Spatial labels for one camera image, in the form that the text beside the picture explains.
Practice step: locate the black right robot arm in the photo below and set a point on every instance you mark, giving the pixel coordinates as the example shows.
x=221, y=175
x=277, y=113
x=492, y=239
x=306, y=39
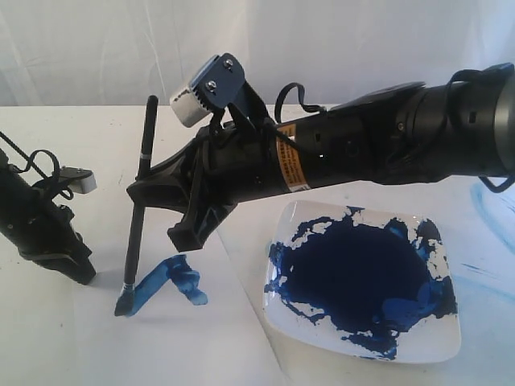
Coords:
x=401, y=135

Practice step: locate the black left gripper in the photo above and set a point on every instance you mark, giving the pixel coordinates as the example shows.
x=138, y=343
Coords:
x=40, y=230

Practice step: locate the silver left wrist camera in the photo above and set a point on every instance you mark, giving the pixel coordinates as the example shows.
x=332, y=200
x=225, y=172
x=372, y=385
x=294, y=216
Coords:
x=78, y=180

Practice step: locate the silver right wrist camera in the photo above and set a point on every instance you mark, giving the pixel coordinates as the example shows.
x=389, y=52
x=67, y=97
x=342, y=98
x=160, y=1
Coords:
x=210, y=90

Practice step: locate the white square paint plate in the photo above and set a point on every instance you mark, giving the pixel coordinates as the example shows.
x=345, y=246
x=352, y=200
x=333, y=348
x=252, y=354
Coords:
x=364, y=283

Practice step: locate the white paper sheet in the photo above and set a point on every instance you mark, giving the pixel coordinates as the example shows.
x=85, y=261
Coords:
x=217, y=340

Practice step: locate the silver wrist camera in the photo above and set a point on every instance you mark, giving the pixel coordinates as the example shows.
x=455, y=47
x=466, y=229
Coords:
x=78, y=180
x=210, y=90

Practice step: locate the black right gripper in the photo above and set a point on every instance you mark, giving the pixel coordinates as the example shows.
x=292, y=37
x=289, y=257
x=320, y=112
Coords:
x=206, y=183

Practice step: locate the black paintbrush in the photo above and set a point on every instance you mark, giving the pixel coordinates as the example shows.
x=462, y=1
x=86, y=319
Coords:
x=125, y=301

